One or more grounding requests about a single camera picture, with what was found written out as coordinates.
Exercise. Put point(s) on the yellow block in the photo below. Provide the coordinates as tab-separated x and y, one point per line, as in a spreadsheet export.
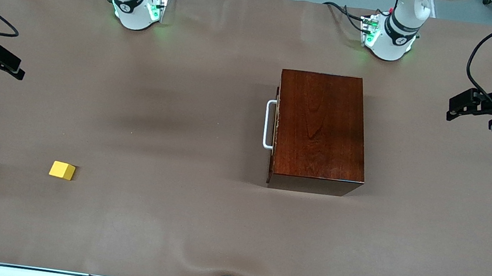
61	170

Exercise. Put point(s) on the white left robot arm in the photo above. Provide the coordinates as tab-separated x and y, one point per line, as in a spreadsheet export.
394	39

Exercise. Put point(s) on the dark brown wooden cabinet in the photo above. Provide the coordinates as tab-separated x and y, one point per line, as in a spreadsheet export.
323	129

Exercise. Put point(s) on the brown table cloth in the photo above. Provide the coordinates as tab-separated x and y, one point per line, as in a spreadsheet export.
168	223

